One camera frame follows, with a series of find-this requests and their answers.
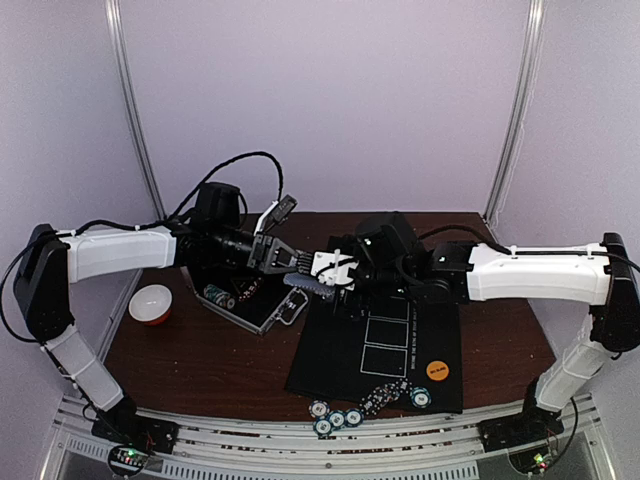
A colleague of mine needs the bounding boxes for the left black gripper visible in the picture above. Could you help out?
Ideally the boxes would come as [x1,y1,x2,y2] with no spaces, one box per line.
[210,222,308,274]

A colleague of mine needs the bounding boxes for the aluminium poker chip case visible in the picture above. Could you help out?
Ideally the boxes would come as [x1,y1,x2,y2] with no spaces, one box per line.
[181,267,309,336]

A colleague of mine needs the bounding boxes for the poker chip row with 10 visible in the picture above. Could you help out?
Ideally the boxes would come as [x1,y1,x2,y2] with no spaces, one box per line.
[203,284,236,310]

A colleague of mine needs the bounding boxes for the orange big blind button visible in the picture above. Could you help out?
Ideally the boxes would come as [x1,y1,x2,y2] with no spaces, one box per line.
[425,360,450,382]

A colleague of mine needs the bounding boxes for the teal white poker chip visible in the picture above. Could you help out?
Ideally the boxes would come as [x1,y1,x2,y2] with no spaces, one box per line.
[409,387,432,409]

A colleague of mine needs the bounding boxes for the spread black poker chips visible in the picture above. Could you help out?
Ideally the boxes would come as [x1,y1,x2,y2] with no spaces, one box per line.
[359,379,413,416]

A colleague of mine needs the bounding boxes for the white blue poker chip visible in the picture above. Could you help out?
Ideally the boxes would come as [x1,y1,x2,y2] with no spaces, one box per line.
[308,400,330,419]

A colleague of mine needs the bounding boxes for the grey playing card deck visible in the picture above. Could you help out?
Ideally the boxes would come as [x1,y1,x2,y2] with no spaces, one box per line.
[283,273,335,300]

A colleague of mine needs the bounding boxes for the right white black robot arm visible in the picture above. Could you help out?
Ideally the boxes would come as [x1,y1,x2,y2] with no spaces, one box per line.
[349,212,639,442]

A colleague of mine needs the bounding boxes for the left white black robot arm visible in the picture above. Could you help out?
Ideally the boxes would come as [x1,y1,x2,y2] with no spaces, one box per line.
[7,182,310,444]

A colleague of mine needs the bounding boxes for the red dice set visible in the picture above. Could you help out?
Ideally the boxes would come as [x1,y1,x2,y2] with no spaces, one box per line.
[238,278,263,302]

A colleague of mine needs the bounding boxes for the black poker table mat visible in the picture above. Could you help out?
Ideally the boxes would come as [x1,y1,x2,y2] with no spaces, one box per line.
[285,297,463,413]

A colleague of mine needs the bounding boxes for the orange white bowl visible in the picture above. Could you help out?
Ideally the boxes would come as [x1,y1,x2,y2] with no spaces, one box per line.
[128,284,173,326]

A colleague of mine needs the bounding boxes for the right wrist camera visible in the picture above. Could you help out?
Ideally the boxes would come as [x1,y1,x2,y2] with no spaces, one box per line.
[311,249,359,290]

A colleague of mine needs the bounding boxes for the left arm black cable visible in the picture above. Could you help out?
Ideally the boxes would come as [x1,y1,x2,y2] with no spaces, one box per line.
[164,151,284,221]

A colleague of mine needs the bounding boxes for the right aluminium corner post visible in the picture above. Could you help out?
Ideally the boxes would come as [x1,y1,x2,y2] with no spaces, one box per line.
[483,0,546,229]

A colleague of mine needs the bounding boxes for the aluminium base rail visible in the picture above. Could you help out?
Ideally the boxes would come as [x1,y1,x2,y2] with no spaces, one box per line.
[42,392,614,480]

